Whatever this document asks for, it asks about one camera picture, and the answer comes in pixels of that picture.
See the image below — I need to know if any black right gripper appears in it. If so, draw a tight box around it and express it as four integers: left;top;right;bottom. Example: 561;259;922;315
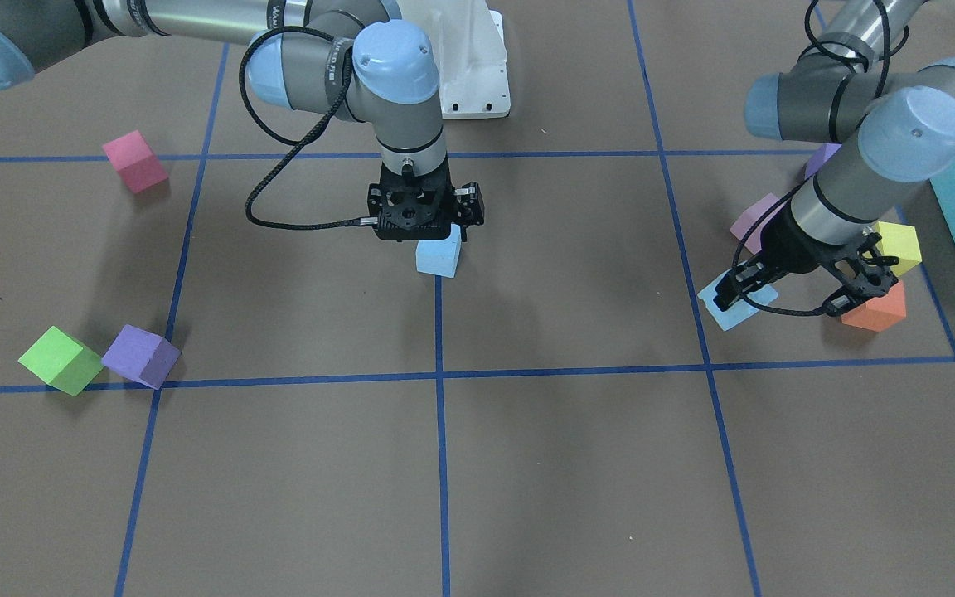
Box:
367;160;485;243

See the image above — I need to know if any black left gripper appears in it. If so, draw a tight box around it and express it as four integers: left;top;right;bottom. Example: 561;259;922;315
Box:
713;207;899;317

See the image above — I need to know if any light blue block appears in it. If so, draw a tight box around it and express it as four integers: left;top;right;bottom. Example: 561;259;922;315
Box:
414;224;463;279
697;270;779;330

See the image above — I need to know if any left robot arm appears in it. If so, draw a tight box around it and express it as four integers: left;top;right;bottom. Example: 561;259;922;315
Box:
705;1;955;317

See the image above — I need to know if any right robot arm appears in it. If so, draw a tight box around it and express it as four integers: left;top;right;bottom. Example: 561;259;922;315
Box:
0;1;485;242

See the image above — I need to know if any lilac foam block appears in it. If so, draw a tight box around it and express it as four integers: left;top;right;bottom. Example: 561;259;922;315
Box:
729;193;783;255

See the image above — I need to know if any orange foam block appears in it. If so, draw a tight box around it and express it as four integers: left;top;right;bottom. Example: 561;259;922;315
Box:
839;282;907;332

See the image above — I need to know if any purple foam block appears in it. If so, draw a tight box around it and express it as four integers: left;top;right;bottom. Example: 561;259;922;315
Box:
803;143;841;180
101;324;182;390

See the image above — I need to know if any yellow foam block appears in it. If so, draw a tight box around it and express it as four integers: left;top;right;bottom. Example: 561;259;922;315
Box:
872;221;923;277

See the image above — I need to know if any magenta foam block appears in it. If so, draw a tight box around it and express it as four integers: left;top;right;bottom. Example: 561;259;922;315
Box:
102;131;169;194

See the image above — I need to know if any green foam block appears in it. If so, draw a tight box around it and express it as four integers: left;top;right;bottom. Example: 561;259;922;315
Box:
17;326;104;396

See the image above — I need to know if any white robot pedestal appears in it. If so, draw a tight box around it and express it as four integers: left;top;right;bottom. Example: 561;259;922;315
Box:
439;1;512;119

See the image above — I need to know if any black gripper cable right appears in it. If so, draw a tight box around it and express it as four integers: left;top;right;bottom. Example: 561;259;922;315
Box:
239;25;379;231

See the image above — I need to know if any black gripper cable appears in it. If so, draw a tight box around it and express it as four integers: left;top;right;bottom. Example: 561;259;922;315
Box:
239;25;379;231
741;0;913;318

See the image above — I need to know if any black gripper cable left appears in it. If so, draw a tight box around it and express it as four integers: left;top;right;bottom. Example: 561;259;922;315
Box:
741;0;913;318

